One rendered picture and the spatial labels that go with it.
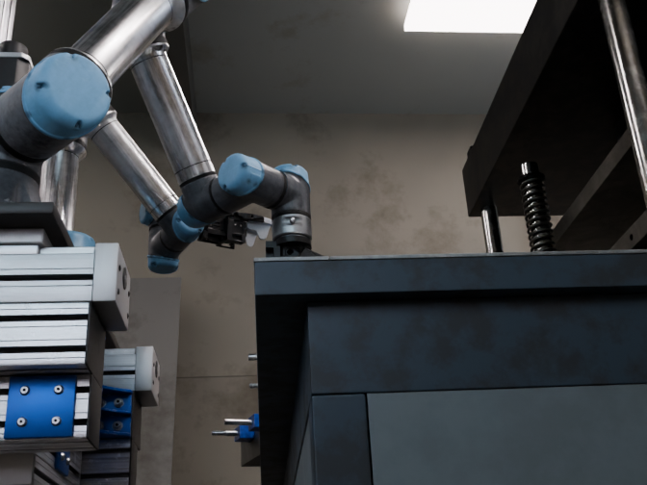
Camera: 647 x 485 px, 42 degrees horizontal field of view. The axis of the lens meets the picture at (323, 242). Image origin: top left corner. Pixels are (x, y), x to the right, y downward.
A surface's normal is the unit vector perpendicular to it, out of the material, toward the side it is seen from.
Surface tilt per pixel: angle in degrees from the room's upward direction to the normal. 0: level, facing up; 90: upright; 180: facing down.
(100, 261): 90
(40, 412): 90
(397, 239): 90
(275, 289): 90
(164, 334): 72
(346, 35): 180
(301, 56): 180
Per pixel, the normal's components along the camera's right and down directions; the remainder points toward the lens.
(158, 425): 0.07, -0.67
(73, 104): 0.69, -0.22
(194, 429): 0.08, -0.41
